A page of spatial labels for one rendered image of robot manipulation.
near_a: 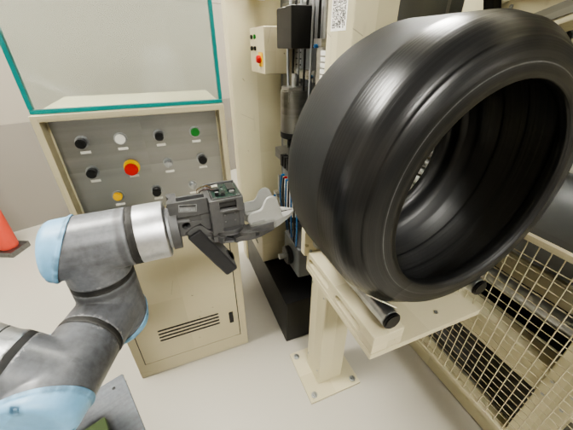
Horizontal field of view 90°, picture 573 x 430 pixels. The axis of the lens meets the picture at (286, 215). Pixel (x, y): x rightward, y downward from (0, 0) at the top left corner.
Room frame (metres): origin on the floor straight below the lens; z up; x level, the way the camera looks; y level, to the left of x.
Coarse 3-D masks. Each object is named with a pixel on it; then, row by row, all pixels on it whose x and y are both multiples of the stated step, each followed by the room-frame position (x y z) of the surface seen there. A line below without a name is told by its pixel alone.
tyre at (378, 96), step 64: (384, 64) 0.50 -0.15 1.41; (448, 64) 0.45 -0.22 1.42; (512, 64) 0.47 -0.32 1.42; (320, 128) 0.53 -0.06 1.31; (384, 128) 0.42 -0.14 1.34; (448, 128) 0.43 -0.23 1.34; (512, 128) 0.73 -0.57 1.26; (320, 192) 0.46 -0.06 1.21; (384, 192) 0.40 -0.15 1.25; (448, 192) 0.81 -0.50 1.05; (512, 192) 0.68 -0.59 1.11; (384, 256) 0.40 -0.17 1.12; (448, 256) 0.63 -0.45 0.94
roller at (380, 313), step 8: (352, 288) 0.55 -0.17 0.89; (360, 296) 0.52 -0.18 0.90; (368, 296) 0.50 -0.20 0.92; (368, 304) 0.49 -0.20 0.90; (376, 304) 0.48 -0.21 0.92; (384, 304) 0.47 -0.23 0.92; (376, 312) 0.46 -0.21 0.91; (384, 312) 0.45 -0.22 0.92; (392, 312) 0.45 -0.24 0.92; (384, 320) 0.44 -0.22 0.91; (392, 320) 0.44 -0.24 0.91
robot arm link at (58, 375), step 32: (64, 320) 0.27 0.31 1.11; (96, 320) 0.27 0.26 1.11; (0, 352) 0.20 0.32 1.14; (32, 352) 0.21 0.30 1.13; (64, 352) 0.22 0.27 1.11; (96, 352) 0.23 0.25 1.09; (0, 384) 0.18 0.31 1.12; (32, 384) 0.18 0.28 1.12; (64, 384) 0.19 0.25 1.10; (96, 384) 0.21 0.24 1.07; (0, 416) 0.15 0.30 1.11; (32, 416) 0.16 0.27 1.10; (64, 416) 0.16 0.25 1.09
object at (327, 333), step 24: (360, 0) 0.81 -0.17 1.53; (384, 0) 0.83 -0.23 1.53; (360, 24) 0.81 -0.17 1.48; (384, 24) 0.84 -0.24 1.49; (336, 48) 0.87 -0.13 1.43; (312, 288) 0.91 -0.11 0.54; (312, 312) 0.90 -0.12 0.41; (336, 312) 0.83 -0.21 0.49; (312, 336) 0.88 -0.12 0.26; (336, 336) 0.83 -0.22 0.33; (312, 360) 0.87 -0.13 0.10; (336, 360) 0.84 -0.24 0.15
